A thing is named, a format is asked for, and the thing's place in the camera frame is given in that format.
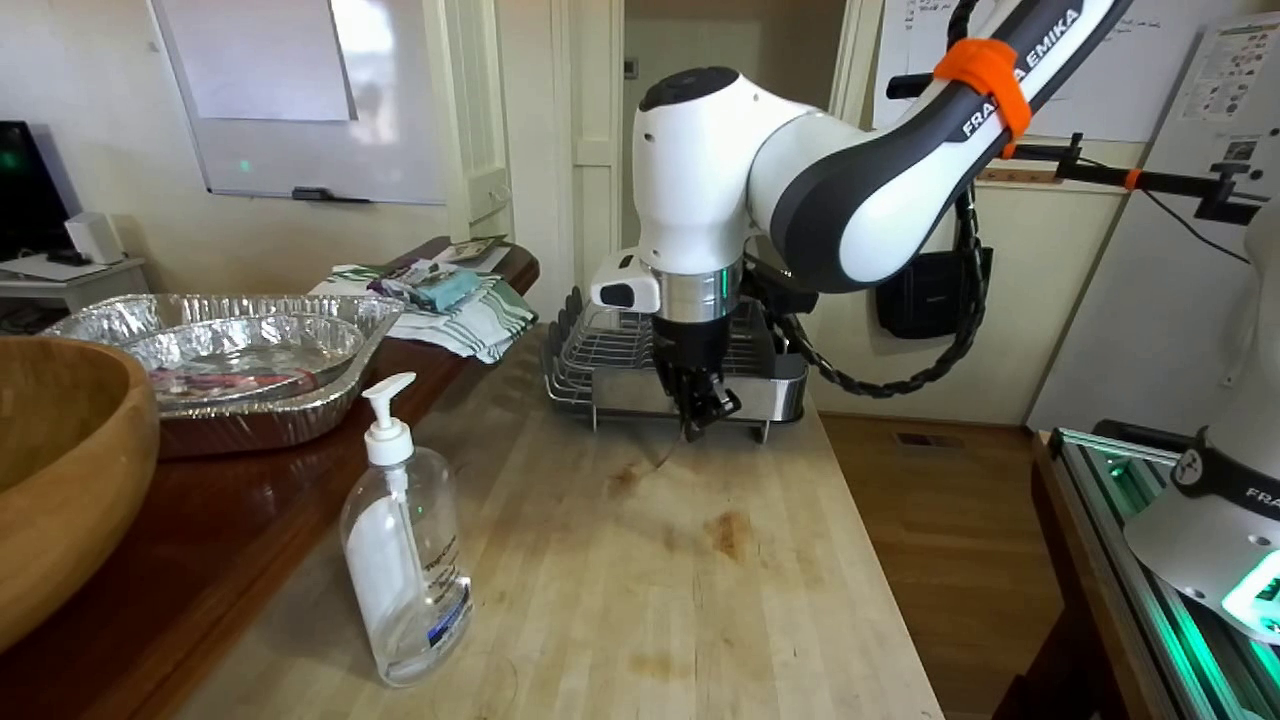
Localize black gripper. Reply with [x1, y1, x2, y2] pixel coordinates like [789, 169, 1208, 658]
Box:
[650, 314, 749, 443]

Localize silver metal spoon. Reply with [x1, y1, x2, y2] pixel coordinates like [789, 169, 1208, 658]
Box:
[645, 420, 705, 474]

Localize black tote bag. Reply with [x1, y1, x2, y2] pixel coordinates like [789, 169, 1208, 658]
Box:
[874, 245, 996, 338]

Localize crumpled cloth pile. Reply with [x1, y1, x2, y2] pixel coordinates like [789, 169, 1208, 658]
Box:
[309, 235, 540, 369]

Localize teal folded cloth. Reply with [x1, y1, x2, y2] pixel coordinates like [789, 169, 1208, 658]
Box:
[406, 263, 492, 314]

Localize clear hand sanitizer pump bottle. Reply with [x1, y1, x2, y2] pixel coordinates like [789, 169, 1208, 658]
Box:
[336, 369, 476, 689]

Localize pale green door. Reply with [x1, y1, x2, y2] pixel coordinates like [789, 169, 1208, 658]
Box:
[616, 13, 774, 96]

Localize black whiteboard marker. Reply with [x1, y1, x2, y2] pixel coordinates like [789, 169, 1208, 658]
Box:
[287, 184, 377, 207]

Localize aluminium foil tray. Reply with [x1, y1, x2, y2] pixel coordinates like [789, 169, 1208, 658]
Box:
[38, 287, 407, 459]

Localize white board with writing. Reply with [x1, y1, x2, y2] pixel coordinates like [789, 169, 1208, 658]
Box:
[874, 0, 1265, 151]

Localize printed paper poster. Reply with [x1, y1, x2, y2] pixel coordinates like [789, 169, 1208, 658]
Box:
[1142, 13, 1280, 202]

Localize small white box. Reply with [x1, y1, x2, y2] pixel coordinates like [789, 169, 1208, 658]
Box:
[58, 207, 131, 267]

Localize large wooden bowl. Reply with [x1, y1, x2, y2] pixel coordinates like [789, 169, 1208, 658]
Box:
[0, 332, 164, 656]

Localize black computer monitor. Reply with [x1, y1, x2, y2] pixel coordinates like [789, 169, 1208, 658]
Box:
[0, 117, 86, 267]

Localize steel wire dish rack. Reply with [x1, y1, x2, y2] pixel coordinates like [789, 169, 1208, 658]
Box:
[540, 284, 811, 449]

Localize orange cable strap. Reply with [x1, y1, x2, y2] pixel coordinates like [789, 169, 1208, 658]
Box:
[934, 35, 1038, 144]

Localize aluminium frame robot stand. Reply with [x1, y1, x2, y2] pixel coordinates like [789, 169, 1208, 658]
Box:
[1043, 420, 1280, 720]

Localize black camera mounting bar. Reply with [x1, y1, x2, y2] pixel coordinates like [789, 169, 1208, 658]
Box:
[994, 131, 1280, 226]

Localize white wall whiteboard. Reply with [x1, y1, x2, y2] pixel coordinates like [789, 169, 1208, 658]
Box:
[143, 0, 453, 207]

